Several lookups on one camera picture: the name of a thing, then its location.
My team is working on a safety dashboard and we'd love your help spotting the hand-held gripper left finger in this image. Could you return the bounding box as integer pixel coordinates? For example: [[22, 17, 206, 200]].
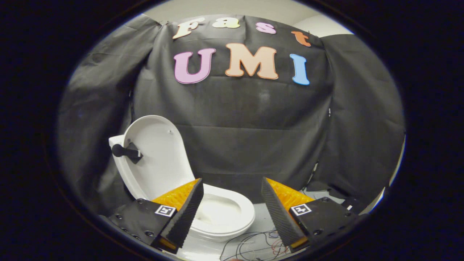
[[99, 178, 204, 254]]

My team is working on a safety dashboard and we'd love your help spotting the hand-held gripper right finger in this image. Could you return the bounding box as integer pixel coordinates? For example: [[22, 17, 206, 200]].
[[260, 177, 366, 253]]

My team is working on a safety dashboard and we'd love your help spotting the black lid handle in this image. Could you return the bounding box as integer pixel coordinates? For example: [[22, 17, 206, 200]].
[[111, 142, 143, 164]]

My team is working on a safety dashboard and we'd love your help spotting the white toilet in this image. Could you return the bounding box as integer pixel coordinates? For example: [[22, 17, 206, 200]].
[[109, 134, 256, 243]]

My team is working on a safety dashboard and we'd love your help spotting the black box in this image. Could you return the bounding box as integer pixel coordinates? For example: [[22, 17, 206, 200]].
[[341, 196, 366, 214]]

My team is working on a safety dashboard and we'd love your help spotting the black backdrop cloth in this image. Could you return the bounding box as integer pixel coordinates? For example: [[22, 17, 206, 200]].
[[57, 14, 406, 218]]

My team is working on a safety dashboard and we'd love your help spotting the tangle of floor cables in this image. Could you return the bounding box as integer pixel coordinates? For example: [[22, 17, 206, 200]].
[[219, 229, 292, 261]]

